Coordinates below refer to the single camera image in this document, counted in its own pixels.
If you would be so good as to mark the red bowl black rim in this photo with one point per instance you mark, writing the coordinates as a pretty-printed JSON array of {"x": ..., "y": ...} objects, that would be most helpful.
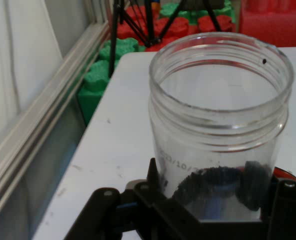
[{"x": 281, "y": 172}]

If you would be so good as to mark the black seeds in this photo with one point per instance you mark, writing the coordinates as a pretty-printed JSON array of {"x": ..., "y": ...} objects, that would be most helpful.
[{"x": 195, "y": 177}]

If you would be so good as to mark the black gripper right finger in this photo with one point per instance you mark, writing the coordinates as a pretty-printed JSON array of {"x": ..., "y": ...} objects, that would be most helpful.
[{"x": 288, "y": 212}]

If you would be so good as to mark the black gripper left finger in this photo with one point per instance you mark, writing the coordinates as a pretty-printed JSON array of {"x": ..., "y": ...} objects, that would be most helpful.
[{"x": 137, "y": 212}]

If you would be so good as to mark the clear plastic jar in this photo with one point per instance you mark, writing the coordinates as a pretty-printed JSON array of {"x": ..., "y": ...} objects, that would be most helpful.
[{"x": 213, "y": 120}]

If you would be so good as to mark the aluminium wall rail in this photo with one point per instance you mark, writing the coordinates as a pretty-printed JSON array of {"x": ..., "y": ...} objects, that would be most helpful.
[{"x": 37, "y": 120}]

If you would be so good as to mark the black camera tripod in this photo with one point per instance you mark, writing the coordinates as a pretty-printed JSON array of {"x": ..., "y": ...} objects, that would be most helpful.
[{"x": 112, "y": 50}]

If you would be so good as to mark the green foam block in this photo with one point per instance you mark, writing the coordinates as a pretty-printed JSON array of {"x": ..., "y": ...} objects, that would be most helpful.
[
  {"x": 95, "y": 82},
  {"x": 170, "y": 10}
]

